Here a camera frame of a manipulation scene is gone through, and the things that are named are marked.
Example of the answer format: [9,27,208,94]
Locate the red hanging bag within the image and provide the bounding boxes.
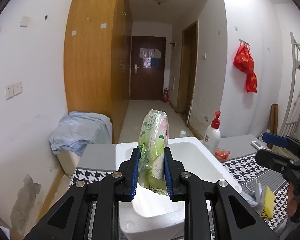
[233,41,257,93]

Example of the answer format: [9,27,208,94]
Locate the red fire extinguisher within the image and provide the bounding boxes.
[162,88,169,103]

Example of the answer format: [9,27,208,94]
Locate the red snack packet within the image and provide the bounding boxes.
[214,148,230,163]

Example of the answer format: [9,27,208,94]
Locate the green tissue pack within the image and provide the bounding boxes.
[138,109,169,195]

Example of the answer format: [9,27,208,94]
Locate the light blue face mask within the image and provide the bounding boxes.
[241,178,266,215]

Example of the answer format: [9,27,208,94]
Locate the light blue cloth pile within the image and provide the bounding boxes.
[49,111,113,157]

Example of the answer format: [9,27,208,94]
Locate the dark brown door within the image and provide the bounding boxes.
[130,36,166,100]

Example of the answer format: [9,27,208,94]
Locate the white styrofoam box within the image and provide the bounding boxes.
[119,137,242,239]

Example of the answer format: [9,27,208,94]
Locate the white remote control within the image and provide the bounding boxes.
[251,140,267,150]

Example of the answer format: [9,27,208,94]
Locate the metal bunk bed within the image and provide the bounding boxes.
[279,31,300,136]

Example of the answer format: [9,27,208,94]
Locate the yellow sponge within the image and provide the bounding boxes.
[263,186,275,218]

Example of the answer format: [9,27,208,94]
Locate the white red pump bottle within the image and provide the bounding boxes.
[203,111,221,155]

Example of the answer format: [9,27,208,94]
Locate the wooden wardrobe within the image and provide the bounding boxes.
[64,0,132,143]

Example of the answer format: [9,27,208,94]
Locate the wooden planks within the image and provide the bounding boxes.
[269,103,279,134]

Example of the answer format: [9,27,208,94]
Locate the white wall switch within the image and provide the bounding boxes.
[5,82,23,100]

